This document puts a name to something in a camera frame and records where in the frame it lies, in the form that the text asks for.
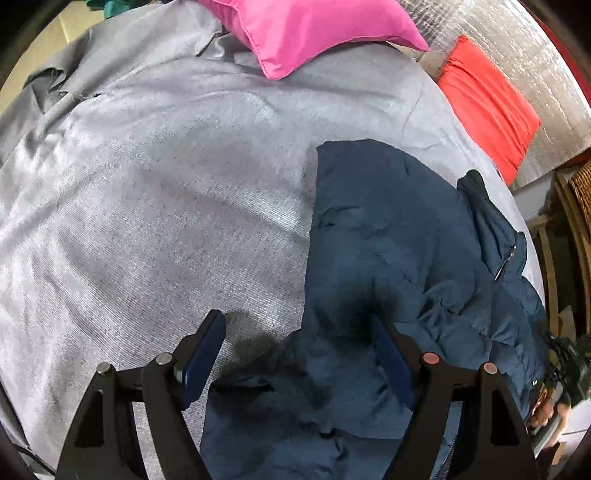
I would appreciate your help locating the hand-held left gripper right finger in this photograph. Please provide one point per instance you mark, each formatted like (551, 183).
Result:
(392, 367)

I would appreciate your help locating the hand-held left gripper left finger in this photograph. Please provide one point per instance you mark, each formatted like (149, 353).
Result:
(203, 357)

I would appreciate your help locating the navy blue puffer jacket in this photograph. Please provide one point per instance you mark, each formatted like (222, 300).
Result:
(392, 230)

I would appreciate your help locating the person's right hand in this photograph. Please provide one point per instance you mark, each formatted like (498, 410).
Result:
(544, 408)

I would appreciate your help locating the wicker furniture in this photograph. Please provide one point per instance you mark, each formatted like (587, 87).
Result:
(572, 221)

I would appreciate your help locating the grey bed blanket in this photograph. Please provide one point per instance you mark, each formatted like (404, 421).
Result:
(161, 207)

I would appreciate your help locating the red pillow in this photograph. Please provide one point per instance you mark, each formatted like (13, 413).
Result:
(485, 106)

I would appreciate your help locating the silver quilted panel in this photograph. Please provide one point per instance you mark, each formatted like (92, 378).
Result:
(531, 55)

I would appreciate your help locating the pink pillow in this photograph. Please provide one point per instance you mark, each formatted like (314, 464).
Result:
(300, 27)

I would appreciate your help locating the cream sofa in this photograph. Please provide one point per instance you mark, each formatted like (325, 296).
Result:
(51, 32)

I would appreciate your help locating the teal cloth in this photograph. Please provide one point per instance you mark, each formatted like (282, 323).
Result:
(115, 7)

